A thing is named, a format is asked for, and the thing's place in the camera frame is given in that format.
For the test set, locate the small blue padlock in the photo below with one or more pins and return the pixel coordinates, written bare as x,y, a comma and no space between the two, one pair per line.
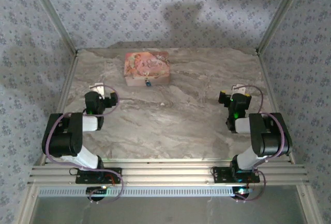
148,82

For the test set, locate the pink decorated tin box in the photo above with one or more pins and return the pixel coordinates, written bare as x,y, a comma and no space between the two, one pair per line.
146,65

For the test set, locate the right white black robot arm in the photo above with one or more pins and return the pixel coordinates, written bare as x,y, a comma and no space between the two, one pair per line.
271,141

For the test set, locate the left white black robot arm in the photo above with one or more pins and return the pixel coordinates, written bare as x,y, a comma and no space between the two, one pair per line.
62,141

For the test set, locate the right black controller board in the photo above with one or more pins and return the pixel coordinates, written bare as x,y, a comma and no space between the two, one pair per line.
241,191

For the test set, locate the black controller board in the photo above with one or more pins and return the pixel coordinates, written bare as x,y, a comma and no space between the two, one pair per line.
241,191
97,190

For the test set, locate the left black controller board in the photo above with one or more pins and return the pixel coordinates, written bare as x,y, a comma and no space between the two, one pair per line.
97,190

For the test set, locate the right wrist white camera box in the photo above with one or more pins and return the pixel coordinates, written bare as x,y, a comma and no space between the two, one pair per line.
239,89

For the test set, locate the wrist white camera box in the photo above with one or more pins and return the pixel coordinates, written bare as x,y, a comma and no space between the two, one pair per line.
239,89
98,87

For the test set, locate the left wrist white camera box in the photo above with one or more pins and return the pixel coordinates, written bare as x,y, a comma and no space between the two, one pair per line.
98,87

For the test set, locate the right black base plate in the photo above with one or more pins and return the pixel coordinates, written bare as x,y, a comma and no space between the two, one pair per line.
222,175

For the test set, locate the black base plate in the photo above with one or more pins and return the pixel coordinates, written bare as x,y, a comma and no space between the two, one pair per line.
85,178
222,175

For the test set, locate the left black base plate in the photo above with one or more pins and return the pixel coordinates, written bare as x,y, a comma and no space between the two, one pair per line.
85,178

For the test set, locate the right aluminium frame post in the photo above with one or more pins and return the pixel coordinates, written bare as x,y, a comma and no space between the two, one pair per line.
282,14

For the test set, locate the aluminium frame post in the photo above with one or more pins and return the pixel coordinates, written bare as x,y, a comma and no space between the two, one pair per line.
51,14
282,14

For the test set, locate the aluminium mounting rail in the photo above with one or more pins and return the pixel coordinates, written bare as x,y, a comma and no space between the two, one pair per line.
168,173

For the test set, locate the left aluminium frame post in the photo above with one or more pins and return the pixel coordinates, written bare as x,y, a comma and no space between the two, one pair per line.
51,14

